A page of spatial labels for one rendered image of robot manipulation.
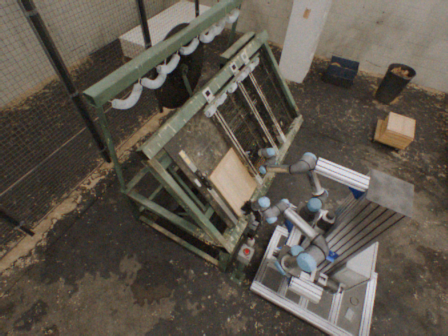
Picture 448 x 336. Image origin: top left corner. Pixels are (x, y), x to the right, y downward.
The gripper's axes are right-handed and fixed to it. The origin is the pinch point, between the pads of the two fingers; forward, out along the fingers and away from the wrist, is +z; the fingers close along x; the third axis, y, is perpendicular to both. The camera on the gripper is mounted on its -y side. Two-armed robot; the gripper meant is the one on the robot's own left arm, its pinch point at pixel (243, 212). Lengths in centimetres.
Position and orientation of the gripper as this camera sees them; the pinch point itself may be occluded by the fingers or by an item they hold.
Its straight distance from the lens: 210.1
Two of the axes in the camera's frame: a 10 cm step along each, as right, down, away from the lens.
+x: -4.9, 6.8, -5.4
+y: -7.5, -6.5, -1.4
